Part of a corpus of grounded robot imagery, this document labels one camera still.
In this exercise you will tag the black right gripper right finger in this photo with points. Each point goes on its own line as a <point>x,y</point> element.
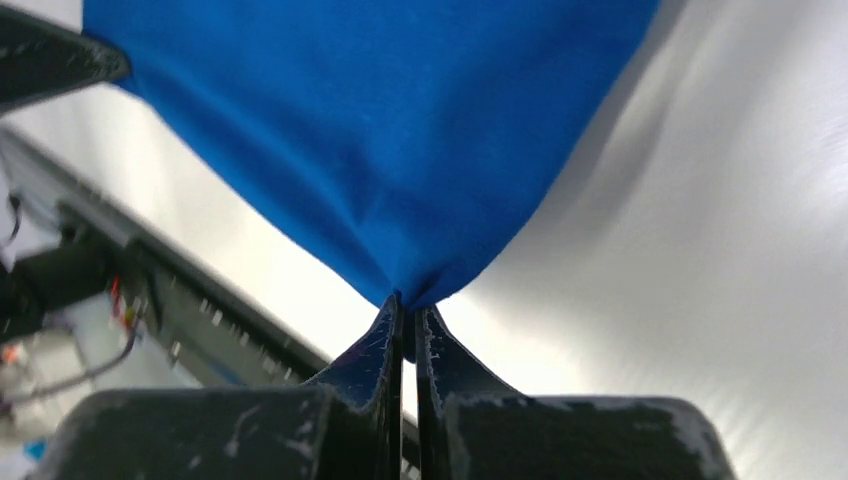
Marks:
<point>473,425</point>

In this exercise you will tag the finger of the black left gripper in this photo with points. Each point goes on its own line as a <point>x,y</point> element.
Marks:
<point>41,60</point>

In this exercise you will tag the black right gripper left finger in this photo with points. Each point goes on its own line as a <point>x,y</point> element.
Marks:
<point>343,423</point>

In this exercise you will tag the blue t shirt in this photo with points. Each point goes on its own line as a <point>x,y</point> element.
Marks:
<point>402,143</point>

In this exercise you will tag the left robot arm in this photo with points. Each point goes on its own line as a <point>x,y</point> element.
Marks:
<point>49,281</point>

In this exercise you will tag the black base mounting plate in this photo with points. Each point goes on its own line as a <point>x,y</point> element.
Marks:
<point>205,331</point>

